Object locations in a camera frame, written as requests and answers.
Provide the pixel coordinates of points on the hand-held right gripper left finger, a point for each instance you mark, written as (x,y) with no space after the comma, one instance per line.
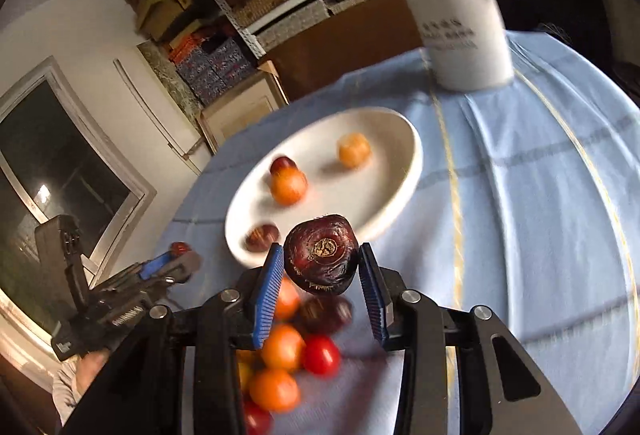
(265,300)

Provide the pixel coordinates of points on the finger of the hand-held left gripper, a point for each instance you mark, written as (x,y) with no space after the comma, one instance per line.
(186,266)
(155,266)

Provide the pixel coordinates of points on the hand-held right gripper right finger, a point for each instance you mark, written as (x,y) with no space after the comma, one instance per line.
(372,300)

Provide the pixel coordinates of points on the dark red plum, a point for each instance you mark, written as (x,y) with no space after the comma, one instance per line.
(181,248)

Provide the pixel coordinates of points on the orange tangerine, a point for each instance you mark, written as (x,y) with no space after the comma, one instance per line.
(355,150)
(245,375)
(282,347)
(288,187)
(289,299)
(274,390)

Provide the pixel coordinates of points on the small red tomato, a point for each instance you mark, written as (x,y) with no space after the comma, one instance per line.
(321,356)

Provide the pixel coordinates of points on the large red tomato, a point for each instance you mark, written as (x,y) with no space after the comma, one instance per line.
(257,420)

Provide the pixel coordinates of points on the white oval plate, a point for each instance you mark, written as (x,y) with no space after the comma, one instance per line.
(375,175)

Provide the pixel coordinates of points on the person's left hand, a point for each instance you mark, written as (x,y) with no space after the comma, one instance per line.
(91,365)

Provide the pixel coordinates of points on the white framed window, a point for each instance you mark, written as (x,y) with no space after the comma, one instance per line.
(50,155)

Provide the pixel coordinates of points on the light wooden framed panel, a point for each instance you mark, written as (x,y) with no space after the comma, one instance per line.
(240,112)

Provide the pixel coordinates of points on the white trim strip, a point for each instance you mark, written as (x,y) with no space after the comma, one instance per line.
(145,101)

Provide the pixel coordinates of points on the green marble slab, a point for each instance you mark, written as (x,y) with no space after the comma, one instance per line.
(165,75)

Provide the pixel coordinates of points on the stack of blue patterned boxes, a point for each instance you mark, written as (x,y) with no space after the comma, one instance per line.
(215,65)

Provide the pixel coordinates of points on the brown wooden chair back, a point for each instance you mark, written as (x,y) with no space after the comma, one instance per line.
(340,50)

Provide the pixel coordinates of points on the white thermos jug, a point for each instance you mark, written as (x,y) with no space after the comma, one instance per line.
(450,15)

